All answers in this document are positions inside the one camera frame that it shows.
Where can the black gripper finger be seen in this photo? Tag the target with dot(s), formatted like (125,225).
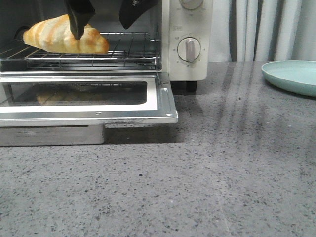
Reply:
(131,10)
(79,12)

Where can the golden croissant bread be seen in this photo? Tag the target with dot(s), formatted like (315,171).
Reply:
(54,35)

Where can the glass oven door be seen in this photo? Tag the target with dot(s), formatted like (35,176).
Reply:
(74,108)

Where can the white Toshiba toaster oven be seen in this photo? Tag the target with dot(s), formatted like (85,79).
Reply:
(167,22)

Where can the black oven foot right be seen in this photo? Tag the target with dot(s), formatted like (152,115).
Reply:
(191,86)

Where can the upper cream temperature knob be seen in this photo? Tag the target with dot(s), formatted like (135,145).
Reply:
(191,4)

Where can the lower cream timer knob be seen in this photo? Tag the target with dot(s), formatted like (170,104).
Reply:
(189,49)

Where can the grey white curtain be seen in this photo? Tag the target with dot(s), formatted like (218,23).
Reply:
(262,30)

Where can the light green plate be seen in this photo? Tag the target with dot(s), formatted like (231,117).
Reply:
(295,76)

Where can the metal wire oven rack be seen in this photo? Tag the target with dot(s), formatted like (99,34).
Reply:
(128,51)

